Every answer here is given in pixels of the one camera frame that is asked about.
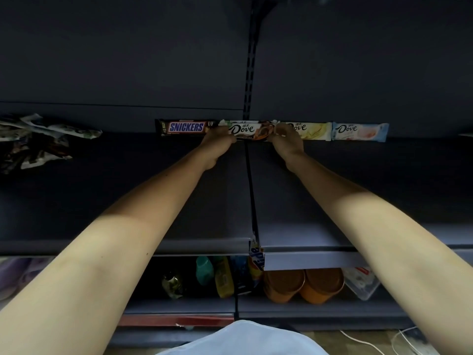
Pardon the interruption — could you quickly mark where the Snickers bar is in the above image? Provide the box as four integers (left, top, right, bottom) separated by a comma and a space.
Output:
155, 118, 219, 137

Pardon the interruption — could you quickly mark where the teal plastic bottle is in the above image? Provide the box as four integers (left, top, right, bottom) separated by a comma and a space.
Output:
195, 256, 215, 287

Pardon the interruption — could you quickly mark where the pile of mixed chocolate bars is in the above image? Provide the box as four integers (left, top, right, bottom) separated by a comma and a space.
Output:
0, 113, 103, 176

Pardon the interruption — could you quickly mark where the person's left hand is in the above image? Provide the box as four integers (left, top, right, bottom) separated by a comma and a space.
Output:
199, 124, 238, 171

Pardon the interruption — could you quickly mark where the dark grey metal shelf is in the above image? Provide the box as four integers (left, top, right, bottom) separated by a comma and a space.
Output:
0, 0, 473, 348

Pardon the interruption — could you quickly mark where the purple plastic basin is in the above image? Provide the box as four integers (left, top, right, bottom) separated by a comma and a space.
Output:
0, 256, 52, 302

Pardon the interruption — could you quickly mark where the person's right hand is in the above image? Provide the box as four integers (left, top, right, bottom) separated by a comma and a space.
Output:
266, 123, 306, 173

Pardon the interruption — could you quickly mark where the Dove bar yellow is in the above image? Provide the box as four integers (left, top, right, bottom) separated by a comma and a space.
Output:
284, 121, 333, 142

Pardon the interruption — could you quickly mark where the dark blue carton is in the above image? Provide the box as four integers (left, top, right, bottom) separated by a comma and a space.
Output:
231, 256, 256, 296

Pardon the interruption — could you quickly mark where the clear plastic container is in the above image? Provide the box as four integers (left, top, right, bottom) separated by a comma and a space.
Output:
341, 267, 381, 301

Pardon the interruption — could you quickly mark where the Dove bar brown hazelnut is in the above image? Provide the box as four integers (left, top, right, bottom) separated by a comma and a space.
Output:
218, 120, 278, 142

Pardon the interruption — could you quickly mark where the yellow plastic bottle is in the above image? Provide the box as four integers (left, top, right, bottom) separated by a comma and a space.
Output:
212, 256, 236, 299

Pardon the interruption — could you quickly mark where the person's left forearm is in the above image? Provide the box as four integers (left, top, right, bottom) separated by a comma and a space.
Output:
0, 151, 222, 355

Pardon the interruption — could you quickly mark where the person's right forearm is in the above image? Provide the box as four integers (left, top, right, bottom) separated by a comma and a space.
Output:
284, 151, 473, 355

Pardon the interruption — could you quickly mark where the Dove bar light blue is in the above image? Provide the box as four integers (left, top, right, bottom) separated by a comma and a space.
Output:
331, 121, 390, 142

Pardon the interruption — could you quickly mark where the white cable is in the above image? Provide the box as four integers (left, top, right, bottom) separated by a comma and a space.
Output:
339, 326, 433, 355

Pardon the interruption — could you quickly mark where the orange blue detergent bag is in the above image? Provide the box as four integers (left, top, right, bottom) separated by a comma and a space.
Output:
246, 247, 267, 282

